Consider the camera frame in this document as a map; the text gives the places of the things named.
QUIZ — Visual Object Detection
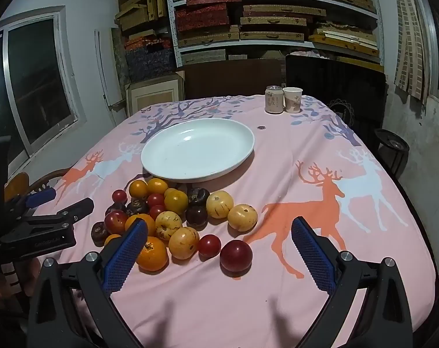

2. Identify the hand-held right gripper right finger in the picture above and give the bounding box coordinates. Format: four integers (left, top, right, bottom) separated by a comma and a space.
291, 216, 413, 348

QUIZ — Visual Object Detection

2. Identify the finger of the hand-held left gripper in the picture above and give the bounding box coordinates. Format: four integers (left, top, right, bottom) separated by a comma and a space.
22, 197, 95, 233
6, 187, 57, 218

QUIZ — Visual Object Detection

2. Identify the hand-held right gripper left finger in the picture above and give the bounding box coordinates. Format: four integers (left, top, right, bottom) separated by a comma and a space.
27, 218, 149, 348

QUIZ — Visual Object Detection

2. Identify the large orange tomato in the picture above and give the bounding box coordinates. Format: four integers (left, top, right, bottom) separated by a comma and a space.
136, 236, 169, 272

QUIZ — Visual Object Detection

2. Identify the yellow pepino melon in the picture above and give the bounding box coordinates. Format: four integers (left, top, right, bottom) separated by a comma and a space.
168, 226, 200, 260
206, 190, 235, 220
227, 204, 258, 232
155, 211, 183, 240

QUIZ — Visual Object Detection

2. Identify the yellow orange tomato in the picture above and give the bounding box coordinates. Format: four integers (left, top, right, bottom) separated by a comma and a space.
164, 190, 189, 214

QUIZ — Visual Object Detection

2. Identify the large dark red tomato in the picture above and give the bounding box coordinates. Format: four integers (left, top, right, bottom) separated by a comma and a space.
220, 240, 253, 273

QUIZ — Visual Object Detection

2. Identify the white plate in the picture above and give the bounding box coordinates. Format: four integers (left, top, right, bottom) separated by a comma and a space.
140, 118, 255, 184

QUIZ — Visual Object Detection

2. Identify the person's left hand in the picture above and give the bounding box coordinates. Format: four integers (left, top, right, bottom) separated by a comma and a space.
0, 257, 42, 310

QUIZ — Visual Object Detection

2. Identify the carved wooden chair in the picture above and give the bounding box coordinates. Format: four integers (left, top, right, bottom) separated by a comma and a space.
4, 168, 73, 204

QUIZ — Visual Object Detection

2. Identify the pink deer print tablecloth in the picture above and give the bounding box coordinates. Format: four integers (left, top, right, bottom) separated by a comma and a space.
35, 94, 439, 348

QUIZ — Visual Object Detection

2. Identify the white framed window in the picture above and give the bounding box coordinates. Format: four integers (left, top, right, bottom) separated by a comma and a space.
0, 5, 88, 160

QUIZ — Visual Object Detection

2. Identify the wood framed panel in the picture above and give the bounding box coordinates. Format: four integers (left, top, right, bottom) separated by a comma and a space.
124, 70, 186, 118

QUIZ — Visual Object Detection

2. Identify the white trim strip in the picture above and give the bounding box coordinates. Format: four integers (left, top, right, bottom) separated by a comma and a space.
94, 29, 128, 126

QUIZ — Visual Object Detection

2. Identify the black round stool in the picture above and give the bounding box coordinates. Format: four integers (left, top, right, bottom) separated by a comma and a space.
373, 128, 410, 178

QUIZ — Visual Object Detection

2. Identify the grey marbled panel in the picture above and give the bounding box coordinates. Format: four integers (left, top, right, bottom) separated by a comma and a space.
111, 27, 131, 91

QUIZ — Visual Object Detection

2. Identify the blue patterned box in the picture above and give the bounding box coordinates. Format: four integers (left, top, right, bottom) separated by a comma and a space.
149, 45, 177, 77
124, 49, 151, 82

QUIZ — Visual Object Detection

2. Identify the paper cup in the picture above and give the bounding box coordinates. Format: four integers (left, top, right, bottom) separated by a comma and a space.
282, 87, 303, 113

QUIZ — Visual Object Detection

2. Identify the drink can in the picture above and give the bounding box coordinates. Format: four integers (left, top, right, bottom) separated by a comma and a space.
265, 86, 284, 114

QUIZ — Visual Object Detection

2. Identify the orange patterned box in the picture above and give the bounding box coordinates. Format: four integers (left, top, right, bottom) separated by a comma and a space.
124, 36, 173, 53

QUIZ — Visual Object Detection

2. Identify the brown wooden board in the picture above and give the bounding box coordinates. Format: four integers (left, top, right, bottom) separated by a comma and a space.
176, 58, 283, 100

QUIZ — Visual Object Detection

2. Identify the heap of yellow woven boxes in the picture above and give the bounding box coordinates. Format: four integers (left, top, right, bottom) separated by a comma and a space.
114, 0, 169, 37

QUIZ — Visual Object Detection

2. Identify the pink cloth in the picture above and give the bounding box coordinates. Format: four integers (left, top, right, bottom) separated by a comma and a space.
288, 49, 327, 59

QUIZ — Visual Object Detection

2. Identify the large red patterned box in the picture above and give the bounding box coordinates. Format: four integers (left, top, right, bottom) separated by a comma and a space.
175, 3, 230, 32

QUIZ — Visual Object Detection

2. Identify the tan checkered curtain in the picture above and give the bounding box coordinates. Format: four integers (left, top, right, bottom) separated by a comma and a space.
391, 0, 432, 102

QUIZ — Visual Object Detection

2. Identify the stack of tan woven boxes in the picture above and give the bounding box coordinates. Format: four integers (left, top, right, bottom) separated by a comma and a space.
170, 0, 383, 68

